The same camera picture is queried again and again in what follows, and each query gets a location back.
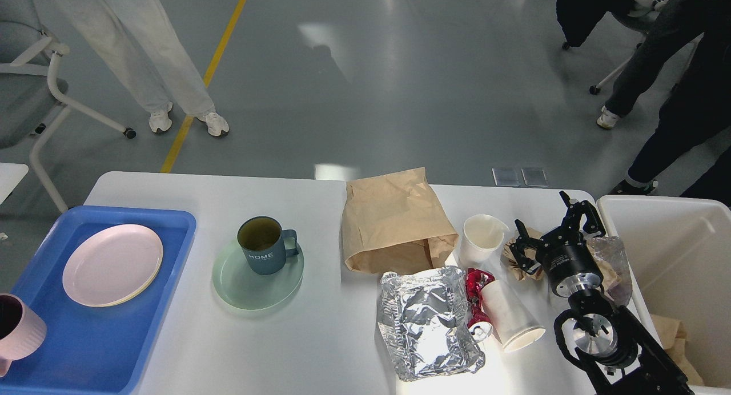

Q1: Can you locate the crumpled brown paper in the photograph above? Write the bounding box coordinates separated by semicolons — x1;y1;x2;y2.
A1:
501;227;545;281

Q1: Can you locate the upright white paper cup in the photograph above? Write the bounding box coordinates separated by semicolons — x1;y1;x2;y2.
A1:
457;215;508;268

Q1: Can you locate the white plastic bin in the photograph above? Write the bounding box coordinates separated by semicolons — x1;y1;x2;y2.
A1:
597;196;730;394

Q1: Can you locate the metal floor plate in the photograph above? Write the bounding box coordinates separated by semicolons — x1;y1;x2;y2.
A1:
492;168;521;187
520;168;550;188

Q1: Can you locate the white side table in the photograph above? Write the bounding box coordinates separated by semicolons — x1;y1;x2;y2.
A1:
0;163;29;204

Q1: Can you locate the crumpled aluminium foil tray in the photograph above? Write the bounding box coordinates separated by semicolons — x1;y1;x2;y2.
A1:
377;267;485;382

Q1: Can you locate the brown paper bag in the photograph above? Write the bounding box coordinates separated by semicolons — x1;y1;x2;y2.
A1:
340;168;459;275

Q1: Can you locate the pink ribbed mug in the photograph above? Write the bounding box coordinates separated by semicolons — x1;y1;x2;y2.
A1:
1;293;47;377

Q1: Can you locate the chair with black jacket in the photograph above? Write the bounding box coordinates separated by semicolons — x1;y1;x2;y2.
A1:
556;0;677;95

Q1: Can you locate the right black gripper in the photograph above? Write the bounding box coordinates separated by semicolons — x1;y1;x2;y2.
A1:
510;191;606;298

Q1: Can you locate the green plate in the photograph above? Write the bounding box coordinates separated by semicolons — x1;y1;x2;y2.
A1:
212;240;304;311

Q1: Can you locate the person in light trousers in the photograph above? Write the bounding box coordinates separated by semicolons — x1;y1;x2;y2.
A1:
53;0;230;138

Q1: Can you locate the clear plastic bag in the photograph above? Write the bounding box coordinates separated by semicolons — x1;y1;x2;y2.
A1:
587;236;633;306

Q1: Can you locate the lying white paper cup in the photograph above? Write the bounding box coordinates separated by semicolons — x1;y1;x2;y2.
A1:
480;280;545;353

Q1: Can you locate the right metal floor plate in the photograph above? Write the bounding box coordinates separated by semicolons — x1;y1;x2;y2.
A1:
520;168;550;188

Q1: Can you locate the left metal floor plate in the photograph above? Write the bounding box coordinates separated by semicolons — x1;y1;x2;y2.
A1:
492;168;521;187

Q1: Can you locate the pink plate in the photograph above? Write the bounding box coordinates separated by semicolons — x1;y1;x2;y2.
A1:
62;224;163;307

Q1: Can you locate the grey office chair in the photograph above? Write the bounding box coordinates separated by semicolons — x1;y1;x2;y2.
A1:
1;0;136;213

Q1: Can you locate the red crumpled wrapper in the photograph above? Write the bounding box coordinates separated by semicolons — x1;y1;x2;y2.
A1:
465;268;495;328

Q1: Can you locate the blue-grey HOME mug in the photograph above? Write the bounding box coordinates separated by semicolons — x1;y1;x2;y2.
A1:
237;216;300;275

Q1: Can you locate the blue plastic tray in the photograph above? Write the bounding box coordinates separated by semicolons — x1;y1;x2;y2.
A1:
1;205;196;394

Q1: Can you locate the brown paper in bin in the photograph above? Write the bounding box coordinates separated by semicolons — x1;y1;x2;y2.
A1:
650;314;705;386

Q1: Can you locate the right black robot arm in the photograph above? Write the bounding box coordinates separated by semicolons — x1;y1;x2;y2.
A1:
509;191;692;394

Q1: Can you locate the person in dark trousers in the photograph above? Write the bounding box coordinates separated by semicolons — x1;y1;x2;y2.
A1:
596;0;730;130

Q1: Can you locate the person in black trousers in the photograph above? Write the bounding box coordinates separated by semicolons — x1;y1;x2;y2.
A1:
610;23;730;195

